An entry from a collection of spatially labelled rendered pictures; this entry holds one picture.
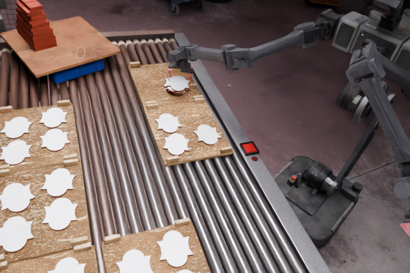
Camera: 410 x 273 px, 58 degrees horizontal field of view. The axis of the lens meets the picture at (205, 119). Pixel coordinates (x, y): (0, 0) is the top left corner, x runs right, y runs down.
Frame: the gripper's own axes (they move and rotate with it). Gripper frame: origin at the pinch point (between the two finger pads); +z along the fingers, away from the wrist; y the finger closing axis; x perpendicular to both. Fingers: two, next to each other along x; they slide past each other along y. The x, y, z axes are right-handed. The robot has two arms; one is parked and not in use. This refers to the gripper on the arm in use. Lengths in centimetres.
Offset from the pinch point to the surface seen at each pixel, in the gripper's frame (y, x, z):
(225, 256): 27, -103, 6
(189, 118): 8.1, -28.3, 4.9
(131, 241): -9, -102, 5
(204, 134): 16.1, -40.8, 3.6
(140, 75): -23.3, 5.7, 5.8
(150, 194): -5, -78, 7
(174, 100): -1.0, -14.8, 5.2
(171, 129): -0.2, -39.5, 3.9
